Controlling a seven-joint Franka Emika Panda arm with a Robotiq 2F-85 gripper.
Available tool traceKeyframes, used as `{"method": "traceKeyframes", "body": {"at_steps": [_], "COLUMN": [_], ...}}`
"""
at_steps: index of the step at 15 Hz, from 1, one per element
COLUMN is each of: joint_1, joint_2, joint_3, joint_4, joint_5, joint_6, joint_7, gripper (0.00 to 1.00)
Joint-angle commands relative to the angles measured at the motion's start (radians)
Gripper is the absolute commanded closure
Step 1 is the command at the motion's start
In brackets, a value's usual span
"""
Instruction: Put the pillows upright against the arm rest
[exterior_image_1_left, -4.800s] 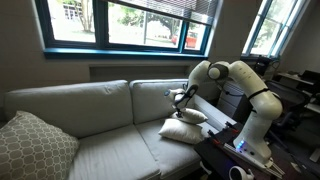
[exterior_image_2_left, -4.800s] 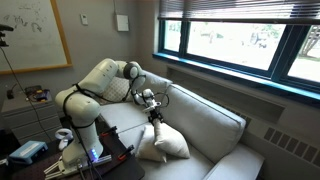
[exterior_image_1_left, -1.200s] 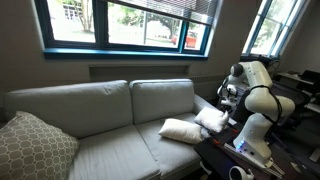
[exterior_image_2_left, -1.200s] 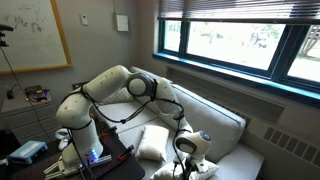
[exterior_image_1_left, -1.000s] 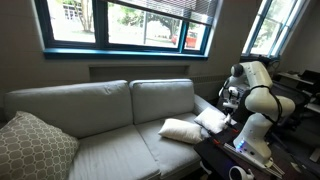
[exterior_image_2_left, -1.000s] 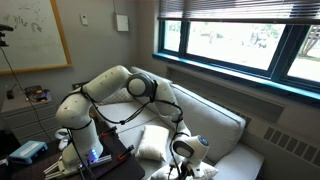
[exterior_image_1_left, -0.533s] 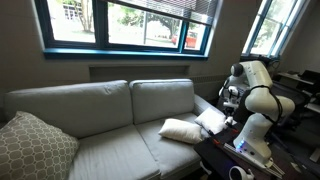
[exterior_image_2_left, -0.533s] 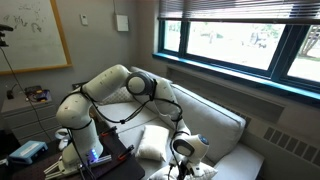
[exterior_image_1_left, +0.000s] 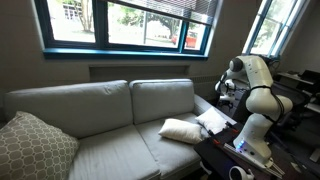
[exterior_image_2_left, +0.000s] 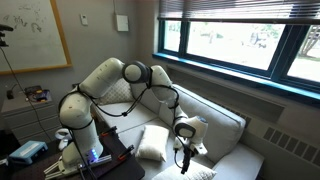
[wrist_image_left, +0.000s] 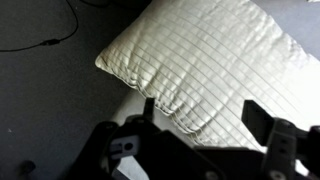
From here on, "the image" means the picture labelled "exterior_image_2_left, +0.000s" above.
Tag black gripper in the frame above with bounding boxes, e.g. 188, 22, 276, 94
180, 141, 196, 175

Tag white ribbed pillow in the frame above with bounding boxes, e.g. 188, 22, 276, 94
151, 159, 218, 180

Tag plain white pillow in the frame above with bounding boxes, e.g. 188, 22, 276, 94
135, 124, 170, 163

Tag grey sofa back cushion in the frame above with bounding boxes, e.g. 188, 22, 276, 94
158, 83, 247, 164
129, 81, 174, 116

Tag grey fabric sofa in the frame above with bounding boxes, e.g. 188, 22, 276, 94
91, 64, 266, 180

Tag dark robot table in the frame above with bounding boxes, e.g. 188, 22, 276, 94
9, 121, 146, 180

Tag orange black clamp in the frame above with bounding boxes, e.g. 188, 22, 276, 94
118, 144, 136, 161
99, 125, 119, 138

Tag grey sofa seat cushion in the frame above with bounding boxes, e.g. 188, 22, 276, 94
94, 100, 158, 134
118, 119, 216, 180

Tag small radiator vent grille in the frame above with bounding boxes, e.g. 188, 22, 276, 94
229, 110, 253, 128

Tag beige lattice patterned pillow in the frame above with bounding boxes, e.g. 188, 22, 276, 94
98, 78, 135, 106

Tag large radiator vent grille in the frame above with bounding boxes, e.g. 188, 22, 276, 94
261, 125, 320, 168

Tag white mug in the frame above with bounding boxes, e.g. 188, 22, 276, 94
54, 128, 74, 152

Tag teal framed window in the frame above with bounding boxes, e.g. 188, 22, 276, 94
152, 18, 320, 102

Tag blue cabinet object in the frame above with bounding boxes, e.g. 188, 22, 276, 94
33, 89, 52, 103

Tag light blue box device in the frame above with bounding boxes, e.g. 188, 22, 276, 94
7, 140, 50, 166

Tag dark window blinds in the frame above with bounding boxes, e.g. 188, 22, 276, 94
157, 0, 320, 25

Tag grey drawer cabinet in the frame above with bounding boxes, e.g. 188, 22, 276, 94
0, 91, 63, 146

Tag black flat device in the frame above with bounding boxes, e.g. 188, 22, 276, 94
23, 84, 44, 96

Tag small black cabinet item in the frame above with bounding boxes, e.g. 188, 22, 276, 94
5, 87, 16, 101

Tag wood framed whiteboard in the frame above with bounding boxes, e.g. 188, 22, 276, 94
0, 0, 73, 76

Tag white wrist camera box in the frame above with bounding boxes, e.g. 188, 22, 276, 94
191, 143, 208, 156

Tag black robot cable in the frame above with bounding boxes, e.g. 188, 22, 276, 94
58, 74, 183, 180

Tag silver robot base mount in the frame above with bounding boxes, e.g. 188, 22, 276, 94
43, 153, 113, 178

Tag white wall box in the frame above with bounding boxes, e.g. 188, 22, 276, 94
115, 13, 130, 33

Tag white wall thermostat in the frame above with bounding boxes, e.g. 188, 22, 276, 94
79, 13, 90, 27

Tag black tripod camera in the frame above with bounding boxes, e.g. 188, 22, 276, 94
0, 23, 15, 48

